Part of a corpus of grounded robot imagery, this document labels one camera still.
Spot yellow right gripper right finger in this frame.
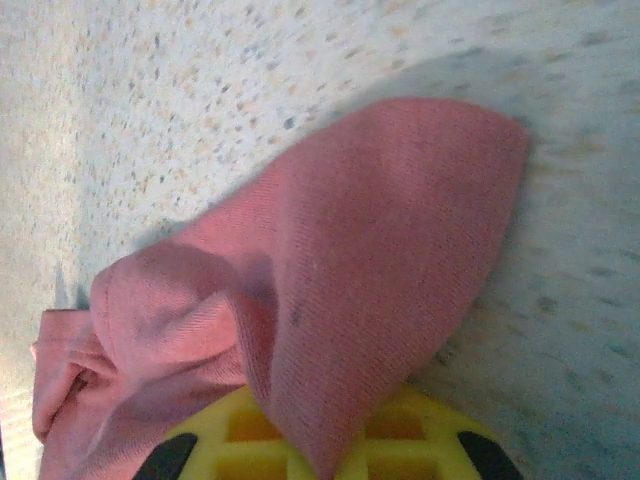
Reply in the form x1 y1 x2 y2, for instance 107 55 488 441
329 383 524 480

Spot pink t-shirt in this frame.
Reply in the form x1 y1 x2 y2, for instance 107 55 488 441
30 95 531 480

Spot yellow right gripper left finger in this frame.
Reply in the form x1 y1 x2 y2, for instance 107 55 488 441
142 384 321 480

